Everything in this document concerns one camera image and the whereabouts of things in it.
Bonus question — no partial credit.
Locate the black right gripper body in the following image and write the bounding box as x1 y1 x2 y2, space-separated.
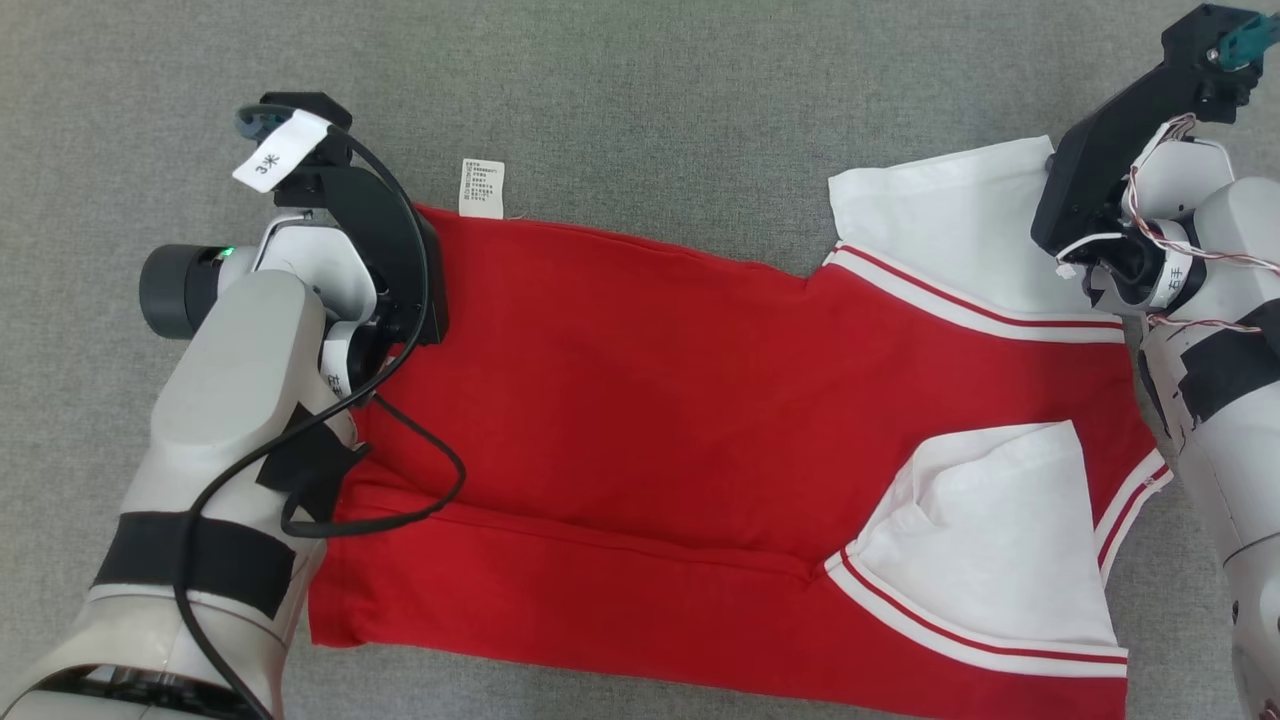
1030 60 1211 259

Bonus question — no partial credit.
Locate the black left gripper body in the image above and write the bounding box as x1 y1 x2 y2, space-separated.
270 163 451 348

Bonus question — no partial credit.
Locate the red and white t-shirt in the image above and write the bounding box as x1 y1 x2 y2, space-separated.
305 135 1176 720

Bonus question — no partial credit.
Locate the white paper cable tag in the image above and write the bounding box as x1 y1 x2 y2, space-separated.
232 108 331 193

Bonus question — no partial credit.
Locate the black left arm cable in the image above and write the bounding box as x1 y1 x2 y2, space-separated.
175 105 468 720

